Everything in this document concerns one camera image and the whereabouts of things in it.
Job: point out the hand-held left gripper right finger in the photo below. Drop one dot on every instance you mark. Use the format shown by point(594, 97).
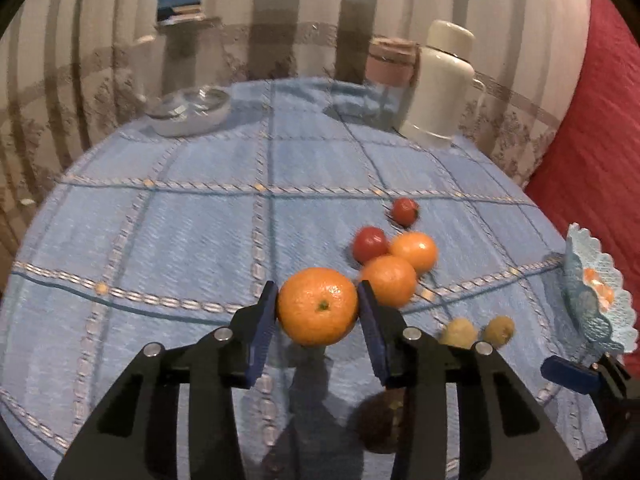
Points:
point(372, 332)

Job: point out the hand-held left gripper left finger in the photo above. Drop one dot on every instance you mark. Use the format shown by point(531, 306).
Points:
point(265, 322)

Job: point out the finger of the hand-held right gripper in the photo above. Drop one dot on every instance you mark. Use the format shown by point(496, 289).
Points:
point(570, 374)

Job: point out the orange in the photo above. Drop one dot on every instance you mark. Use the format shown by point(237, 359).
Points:
point(591, 276)
point(606, 296)
point(392, 280)
point(416, 251)
point(317, 305)

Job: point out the light blue lace basket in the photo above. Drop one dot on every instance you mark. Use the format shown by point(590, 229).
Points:
point(585, 312)

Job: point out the small yellow-green fruit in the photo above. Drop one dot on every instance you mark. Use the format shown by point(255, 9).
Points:
point(459, 332)
point(499, 329)

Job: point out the red tomato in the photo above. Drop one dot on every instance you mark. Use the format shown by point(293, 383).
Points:
point(370, 244)
point(405, 211)

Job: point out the blue checked tablecloth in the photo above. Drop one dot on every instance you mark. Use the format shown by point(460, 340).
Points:
point(175, 240)

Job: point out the red quilted sofa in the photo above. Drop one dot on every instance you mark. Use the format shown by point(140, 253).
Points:
point(595, 160)

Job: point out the glass ashtray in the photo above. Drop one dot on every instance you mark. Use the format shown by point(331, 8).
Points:
point(187, 110)

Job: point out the white thermos jug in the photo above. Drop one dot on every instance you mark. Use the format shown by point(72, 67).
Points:
point(440, 85)

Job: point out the glass jar with pink band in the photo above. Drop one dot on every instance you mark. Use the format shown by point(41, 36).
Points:
point(390, 62)

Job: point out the glass pitcher with lid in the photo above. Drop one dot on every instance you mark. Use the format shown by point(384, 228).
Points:
point(187, 55)

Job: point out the beige striped curtain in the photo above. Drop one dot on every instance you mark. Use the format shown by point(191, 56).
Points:
point(310, 10)

